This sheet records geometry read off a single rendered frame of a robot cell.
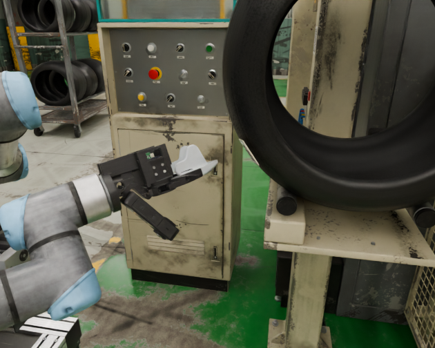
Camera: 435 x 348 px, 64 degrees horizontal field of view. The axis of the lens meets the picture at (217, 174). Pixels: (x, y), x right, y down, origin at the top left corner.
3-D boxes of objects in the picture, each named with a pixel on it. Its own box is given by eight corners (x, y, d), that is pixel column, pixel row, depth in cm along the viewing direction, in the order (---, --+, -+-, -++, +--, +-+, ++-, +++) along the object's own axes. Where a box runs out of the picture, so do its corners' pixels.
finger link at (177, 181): (204, 168, 62) (157, 184, 58) (206, 176, 62) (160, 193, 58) (193, 168, 66) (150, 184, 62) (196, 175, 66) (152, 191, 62)
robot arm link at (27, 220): (21, 262, 55) (4, 213, 57) (90, 234, 59) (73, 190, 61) (7, 251, 48) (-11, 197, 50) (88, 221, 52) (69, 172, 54)
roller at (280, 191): (295, 159, 108) (279, 160, 108) (294, 146, 106) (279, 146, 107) (297, 216, 76) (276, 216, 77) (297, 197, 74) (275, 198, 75)
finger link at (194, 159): (217, 137, 64) (170, 152, 60) (226, 167, 65) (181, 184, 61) (209, 137, 67) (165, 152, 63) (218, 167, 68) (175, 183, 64)
